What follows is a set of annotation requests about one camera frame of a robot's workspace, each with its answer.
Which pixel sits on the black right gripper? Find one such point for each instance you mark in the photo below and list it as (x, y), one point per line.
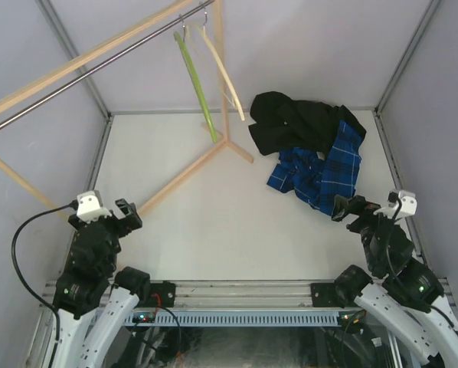
(356, 204)

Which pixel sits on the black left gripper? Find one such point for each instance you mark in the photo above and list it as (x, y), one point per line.
(131, 220)

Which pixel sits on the blue plaid shirt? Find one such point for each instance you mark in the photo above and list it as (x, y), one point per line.
(317, 181)

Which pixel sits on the black shirt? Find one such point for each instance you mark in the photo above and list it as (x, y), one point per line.
(282, 123)

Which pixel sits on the wooden clothes rack frame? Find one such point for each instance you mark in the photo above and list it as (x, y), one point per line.
(223, 142)

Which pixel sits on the beige wooden hanger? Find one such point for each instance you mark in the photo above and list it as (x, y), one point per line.
(233, 99)

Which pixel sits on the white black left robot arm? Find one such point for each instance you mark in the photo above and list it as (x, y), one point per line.
(92, 297)

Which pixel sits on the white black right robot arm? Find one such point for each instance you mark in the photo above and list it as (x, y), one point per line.
(395, 288)

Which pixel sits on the green plastic hanger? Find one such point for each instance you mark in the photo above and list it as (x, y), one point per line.
(196, 85)

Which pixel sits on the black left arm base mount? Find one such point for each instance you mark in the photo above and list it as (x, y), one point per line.
(161, 293)

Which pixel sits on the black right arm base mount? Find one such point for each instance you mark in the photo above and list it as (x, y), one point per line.
(323, 294)

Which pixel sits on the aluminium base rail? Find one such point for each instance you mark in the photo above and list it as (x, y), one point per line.
(243, 295)

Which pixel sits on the grey slotted cable duct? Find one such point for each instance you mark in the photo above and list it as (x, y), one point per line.
(248, 318)

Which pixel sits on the metal clothes rail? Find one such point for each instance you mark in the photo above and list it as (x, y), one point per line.
(76, 63)

